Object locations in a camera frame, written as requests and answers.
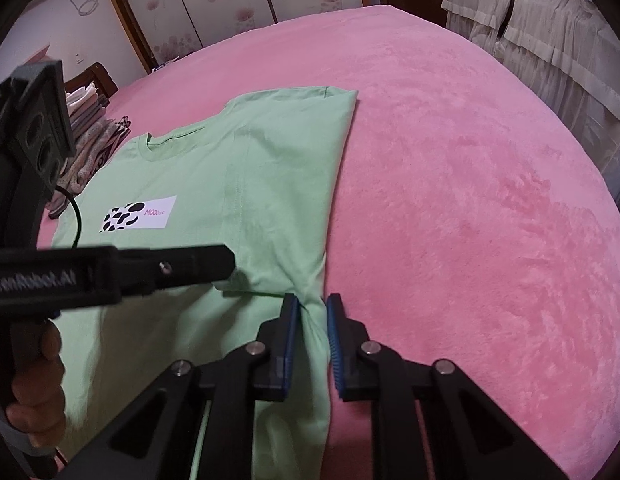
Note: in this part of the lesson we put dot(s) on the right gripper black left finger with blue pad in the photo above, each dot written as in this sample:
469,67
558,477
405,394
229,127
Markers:
197,421

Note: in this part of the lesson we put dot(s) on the dark wooden headboard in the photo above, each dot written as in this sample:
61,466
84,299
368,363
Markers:
95,74

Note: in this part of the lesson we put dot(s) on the beige cloth-covered furniture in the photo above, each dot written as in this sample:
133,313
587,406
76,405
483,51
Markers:
566,53

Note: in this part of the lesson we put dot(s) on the stack of folded clothes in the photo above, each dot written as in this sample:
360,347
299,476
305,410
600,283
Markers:
97,138

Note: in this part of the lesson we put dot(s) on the pink plush bed blanket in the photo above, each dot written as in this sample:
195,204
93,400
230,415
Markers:
467,222

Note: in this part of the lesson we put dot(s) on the person's left hand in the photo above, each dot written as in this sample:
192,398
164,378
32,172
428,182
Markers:
39,407

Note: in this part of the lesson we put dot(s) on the light green t-shirt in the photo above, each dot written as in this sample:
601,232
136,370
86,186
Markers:
259,178

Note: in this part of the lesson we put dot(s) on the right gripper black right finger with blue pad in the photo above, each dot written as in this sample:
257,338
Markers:
429,421

